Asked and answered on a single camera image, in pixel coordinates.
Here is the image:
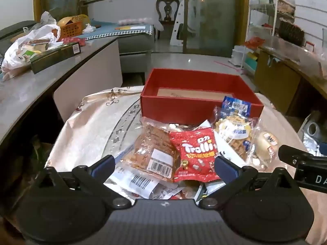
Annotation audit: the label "clear packet of brown snacks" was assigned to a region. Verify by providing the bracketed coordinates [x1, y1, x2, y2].
[120, 117, 180, 183]

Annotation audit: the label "yellow plastic strainer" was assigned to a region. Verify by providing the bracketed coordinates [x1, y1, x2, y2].
[57, 14, 91, 27]

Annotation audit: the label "white blue packet with barcode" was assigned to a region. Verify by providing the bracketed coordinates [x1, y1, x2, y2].
[107, 165, 159, 200]

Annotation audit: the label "small white plastic bag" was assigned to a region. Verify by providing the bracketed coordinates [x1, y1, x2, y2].
[40, 11, 57, 26]

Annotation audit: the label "orange plastic basket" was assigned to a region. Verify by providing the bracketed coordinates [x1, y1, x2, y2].
[52, 21, 83, 41]

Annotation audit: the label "dark green box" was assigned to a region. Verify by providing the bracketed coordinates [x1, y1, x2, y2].
[30, 42, 82, 74]

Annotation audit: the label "dark wooden chair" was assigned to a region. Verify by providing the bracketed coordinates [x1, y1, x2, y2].
[156, 0, 180, 25]

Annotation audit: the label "grey top white cabinet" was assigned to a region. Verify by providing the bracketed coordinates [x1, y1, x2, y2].
[0, 38, 123, 145]

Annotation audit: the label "red paper decoration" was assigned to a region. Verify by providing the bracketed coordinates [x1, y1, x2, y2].
[244, 37, 266, 49]

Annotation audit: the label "large white plastic bag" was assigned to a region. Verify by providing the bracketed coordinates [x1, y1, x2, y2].
[1, 24, 61, 76]

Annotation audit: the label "red cardboard box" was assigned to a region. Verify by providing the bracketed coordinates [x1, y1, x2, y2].
[140, 68, 264, 126]

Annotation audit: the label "white perforated board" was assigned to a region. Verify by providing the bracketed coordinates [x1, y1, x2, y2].
[170, 2, 192, 47]

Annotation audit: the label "yellow waffle cracker packet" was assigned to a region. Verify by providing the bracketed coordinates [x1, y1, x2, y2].
[213, 107, 261, 164]

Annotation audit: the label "red gummy packet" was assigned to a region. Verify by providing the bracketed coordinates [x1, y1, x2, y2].
[169, 127, 221, 183]

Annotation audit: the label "pink strip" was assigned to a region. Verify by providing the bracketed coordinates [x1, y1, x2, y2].
[214, 61, 243, 71]

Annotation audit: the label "wooden cabinet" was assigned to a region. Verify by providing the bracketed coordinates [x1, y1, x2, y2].
[254, 45, 327, 119]

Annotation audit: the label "golden round pastry packet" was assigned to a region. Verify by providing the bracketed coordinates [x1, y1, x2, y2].
[252, 130, 280, 168]

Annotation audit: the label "blue patterned sofa cover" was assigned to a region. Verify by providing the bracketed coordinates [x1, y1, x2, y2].
[83, 22, 155, 41]

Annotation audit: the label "grey sofa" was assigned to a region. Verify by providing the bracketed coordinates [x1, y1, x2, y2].
[0, 20, 156, 75]

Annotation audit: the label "wooden framed glass door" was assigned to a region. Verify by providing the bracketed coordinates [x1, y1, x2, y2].
[183, 0, 249, 58]

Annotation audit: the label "white wire rack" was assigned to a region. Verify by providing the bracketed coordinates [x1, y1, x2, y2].
[246, 0, 297, 42]

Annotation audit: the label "teal storage box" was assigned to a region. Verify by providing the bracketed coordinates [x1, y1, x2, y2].
[244, 52, 259, 74]

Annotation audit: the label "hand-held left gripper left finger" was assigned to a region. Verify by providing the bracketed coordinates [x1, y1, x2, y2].
[38, 155, 131, 208]

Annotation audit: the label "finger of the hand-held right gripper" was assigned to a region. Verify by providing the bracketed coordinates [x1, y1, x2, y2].
[278, 145, 327, 170]

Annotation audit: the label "white stacked containers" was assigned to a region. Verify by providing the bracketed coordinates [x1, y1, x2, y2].
[228, 45, 249, 69]

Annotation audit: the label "floral satin tablecloth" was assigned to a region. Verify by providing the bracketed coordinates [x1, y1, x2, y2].
[46, 85, 318, 245]

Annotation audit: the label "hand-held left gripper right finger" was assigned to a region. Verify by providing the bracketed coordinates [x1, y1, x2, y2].
[199, 156, 300, 209]

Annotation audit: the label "dark woven basket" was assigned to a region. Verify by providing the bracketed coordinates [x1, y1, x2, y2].
[278, 20, 306, 46]

